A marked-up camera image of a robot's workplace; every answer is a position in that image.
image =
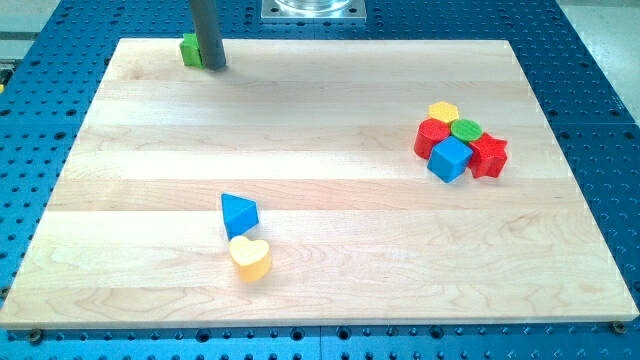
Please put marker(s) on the blue triangle block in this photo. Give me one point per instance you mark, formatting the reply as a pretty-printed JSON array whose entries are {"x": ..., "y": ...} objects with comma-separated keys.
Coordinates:
[{"x": 239, "y": 214}]

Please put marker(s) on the red star block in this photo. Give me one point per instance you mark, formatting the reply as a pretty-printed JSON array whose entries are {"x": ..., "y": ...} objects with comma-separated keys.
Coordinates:
[{"x": 489, "y": 156}]

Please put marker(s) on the green star block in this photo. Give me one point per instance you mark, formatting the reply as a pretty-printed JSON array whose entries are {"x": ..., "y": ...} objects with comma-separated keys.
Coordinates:
[{"x": 190, "y": 51}]

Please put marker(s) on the light wooden board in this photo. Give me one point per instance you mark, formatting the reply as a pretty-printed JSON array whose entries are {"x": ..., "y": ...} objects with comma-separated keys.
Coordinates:
[{"x": 320, "y": 135}]

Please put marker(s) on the yellow heart block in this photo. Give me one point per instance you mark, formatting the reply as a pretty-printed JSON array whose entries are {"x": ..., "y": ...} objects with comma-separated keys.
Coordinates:
[{"x": 252, "y": 258}]

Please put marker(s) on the red cylinder block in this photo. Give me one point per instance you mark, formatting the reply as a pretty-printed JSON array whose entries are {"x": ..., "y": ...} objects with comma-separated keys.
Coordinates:
[{"x": 430, "y": 133}]

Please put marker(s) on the blue cube block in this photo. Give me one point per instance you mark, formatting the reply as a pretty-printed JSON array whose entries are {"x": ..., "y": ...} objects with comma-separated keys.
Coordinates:
[{"x": 449, "y": 159}]

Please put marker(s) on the yellow hexagon block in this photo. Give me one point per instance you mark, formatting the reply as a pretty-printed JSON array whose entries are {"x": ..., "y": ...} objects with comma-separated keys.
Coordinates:
[{"x": 443, "y": 111}]

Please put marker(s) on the green cylinder block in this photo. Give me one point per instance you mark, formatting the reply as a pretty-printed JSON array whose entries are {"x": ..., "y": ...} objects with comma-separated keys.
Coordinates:
[{"x": 466, "y": 130}]

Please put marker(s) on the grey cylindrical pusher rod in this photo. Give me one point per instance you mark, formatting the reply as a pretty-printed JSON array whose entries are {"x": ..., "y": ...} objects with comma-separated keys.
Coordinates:
[{"x": 208, "y": 33}]

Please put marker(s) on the left board clamp bolt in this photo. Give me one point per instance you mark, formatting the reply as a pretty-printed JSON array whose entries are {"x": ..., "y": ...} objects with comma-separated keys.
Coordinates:
[{"x": 35, "y": 336}]

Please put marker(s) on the board clamp bolt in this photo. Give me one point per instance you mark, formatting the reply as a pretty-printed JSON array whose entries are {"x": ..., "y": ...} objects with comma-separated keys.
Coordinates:
[
  {"x": 35, "y": 336},
  {"x": 618, "y": 328}
]

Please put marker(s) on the right board clamp bolt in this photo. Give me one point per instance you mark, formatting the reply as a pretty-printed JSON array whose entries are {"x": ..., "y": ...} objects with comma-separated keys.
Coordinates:
[{"x": 618, "y": 328}]

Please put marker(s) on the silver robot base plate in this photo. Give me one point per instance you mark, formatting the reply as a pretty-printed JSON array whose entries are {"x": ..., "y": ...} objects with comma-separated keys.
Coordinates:
[{"x": 303, "y": 10}]

